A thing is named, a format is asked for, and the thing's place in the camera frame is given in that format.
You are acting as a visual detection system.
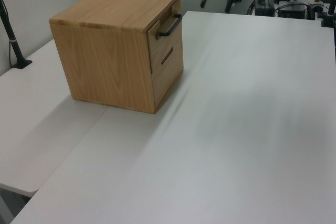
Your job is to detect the black electronics box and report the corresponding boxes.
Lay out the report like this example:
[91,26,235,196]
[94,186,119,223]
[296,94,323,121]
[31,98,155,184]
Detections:
[254,0,275,16]

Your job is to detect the black camera stand pole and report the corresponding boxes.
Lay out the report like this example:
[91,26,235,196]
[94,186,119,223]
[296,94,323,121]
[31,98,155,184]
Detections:
[0,0,33,70]

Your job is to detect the wooden drawer cabinet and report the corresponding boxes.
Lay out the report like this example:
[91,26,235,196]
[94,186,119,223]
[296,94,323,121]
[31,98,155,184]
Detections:
[49,0,184,115]

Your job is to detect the black metal drawer handle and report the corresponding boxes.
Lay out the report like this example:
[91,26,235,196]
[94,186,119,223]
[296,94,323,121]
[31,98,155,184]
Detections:
[155,13,183,40]

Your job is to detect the wooden drawer with black handle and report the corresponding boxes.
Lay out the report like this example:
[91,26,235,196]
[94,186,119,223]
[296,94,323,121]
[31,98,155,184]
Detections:
[146,0,183,74]

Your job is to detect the black clamp pole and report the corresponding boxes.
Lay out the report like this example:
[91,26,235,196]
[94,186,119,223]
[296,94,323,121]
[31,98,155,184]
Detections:
[319,0,336,28]

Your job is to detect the black controller box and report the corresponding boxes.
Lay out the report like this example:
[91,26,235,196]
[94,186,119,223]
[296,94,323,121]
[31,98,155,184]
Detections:
[277,3,308,20]

